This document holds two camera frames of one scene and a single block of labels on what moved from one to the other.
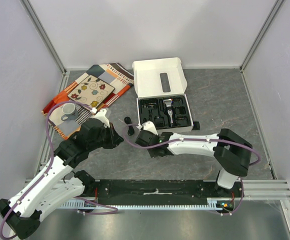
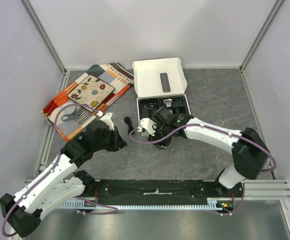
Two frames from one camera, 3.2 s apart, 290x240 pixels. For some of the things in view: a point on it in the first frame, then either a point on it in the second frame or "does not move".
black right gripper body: [142, 137] → [160, 139]
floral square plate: [92, 92] does not move
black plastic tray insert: [152, 110] does not move
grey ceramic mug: [70, 111] does not move
